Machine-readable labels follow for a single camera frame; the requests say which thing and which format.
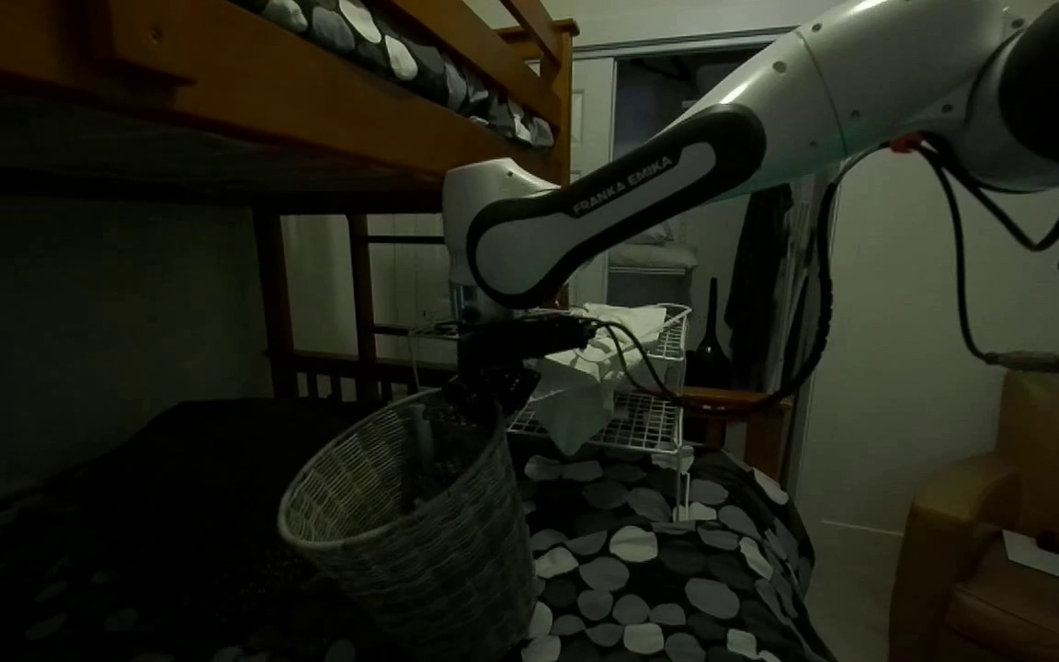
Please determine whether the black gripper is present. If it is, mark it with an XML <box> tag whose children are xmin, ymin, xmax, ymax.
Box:
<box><xmin>451</xmin><ymin>313</ymin><xmax>594</xmax><ymax>420</ymax></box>

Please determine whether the grey woven wicker basket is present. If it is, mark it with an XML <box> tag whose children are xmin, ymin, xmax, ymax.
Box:
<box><xmin>277</xmin><ymin>389</ymin><xmax>537</xmax><ymax>662</ymax></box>

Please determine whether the white cloth on rack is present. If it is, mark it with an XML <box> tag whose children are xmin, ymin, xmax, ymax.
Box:
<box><xmin>529</xmin><ymin>302</ymin><xmax>664</xmax><ymax>456</ymax></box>

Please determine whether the dark hanging coat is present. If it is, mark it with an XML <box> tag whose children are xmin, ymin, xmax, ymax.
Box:
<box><xmin>725</xmin><ymin>183</ymin><xmax>795</xmax><ymax>389</ymax></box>

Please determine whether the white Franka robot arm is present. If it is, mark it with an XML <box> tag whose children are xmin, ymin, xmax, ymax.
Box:
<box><xmin>440</xmin><ymin>0</ymin><xmax>1059</xmax><ymax>413</ymax></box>

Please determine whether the black grey dotted bedspread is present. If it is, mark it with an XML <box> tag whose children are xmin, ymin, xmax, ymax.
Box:
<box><xmin>0</xmin><ymin>396</ymin><xmax>834</xmax><ymax>662</ymax></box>

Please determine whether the dotted upper bunk bedding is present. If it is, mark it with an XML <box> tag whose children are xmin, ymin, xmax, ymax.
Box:
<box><xmin>236</xmin><ymin>0</ymin><xmax>556</xmax><ymax>150</ymax></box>

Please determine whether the white wire shelf rack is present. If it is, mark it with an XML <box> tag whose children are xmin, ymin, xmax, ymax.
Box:
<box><xmin>512</xmin><ymin>302</ymin><xmax>695</xmax><ymax>506</ymax></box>

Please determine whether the brown leather armchair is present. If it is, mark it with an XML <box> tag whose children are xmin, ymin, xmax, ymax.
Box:
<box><xmin>891</xmin><ymin>376</ymin><xmax>1059</xmax><ymax>662</ymax></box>

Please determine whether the wooden bunk bed frame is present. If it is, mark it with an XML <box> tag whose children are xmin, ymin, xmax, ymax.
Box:
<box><xmin>0</xmin><ymin>0</ymin><xmax>795</xmax><ymax>483</ymax></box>

